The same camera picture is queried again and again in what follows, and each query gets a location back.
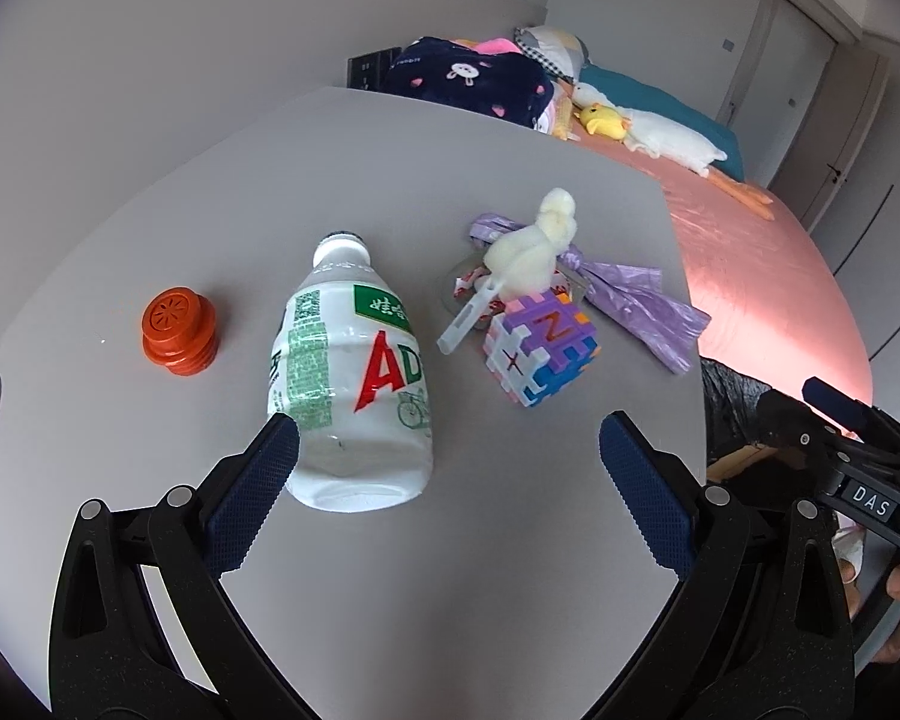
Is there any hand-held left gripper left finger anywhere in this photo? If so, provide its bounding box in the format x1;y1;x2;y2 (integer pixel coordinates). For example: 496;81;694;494
49;411;323;720

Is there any white plastic drink bottle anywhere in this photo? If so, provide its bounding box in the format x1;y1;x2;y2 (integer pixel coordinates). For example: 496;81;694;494
266;231;436;515

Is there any purple plastic bag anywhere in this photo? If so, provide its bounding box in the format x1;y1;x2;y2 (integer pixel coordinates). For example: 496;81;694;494
469;214;710;376

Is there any navy printed blanket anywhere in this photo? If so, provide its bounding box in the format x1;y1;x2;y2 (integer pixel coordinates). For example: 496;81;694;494
385;36;556;127

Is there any grey door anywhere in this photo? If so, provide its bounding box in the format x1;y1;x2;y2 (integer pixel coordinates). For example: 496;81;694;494
720;0;841;188

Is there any cream plush duck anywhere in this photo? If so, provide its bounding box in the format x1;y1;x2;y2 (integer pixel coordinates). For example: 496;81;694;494
487;187;580;297

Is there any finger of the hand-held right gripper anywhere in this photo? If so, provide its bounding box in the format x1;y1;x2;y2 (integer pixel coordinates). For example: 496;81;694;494
756;388;845;470
802;377;900;458

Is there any white goose plush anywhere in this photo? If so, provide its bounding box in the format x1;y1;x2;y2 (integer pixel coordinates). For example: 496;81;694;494
572;82;777;222

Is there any black trash bag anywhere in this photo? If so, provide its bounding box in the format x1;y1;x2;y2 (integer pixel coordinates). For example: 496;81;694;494
701;358;818;466

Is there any yellow plush duck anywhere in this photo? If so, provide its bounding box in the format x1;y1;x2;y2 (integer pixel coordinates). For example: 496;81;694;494
576;105;631;140

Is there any red and white candy wrapper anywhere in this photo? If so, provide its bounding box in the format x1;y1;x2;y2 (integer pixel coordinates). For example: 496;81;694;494
450;270;571;316

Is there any pink cloth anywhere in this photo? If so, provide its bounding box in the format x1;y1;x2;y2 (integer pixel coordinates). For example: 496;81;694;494
450;36;518;57

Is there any translucent plastic clip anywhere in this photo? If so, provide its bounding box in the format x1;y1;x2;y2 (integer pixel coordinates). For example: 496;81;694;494
436;274;505;355

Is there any checked pillow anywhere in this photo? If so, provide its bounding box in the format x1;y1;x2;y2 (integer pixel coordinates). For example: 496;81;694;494
514;25;593;83

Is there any black wall socket panel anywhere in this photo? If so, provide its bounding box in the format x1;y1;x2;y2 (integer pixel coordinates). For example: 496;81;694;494
345;47;402;91

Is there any colourful puzzle cube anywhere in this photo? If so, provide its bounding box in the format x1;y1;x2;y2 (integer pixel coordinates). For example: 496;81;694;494
482;292;601;407

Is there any teal pillow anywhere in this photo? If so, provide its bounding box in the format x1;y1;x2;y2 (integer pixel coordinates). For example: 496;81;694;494
574;64;743;185

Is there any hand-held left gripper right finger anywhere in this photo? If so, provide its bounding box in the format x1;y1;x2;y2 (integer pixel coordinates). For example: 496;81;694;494
585;411;857;720

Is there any orange ribbed plastic cap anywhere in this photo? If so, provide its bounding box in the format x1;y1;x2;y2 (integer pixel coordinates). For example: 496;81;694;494
141;286;221;377

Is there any pink bed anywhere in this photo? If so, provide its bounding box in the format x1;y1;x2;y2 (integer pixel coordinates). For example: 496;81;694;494
562;120;875;421

